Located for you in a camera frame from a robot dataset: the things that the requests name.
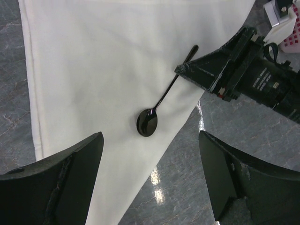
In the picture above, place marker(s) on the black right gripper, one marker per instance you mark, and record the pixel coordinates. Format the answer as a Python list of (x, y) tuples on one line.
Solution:
[(249, 67)]

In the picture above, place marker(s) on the white plastic basket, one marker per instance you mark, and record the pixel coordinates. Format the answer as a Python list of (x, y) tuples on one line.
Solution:
[(292, 43)]

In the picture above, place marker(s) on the black spoon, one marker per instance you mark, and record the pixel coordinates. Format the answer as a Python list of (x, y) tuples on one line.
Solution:
[(147, 121)]

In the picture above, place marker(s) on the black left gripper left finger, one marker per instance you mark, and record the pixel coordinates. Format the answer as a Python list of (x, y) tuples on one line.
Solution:
[(56, 190)]

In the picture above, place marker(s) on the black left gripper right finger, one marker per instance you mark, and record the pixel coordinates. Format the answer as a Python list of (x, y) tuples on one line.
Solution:
[(271, 192)]

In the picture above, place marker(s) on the cream cloth napkin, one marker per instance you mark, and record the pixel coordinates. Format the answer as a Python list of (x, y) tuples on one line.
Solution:
[(94, 65)]

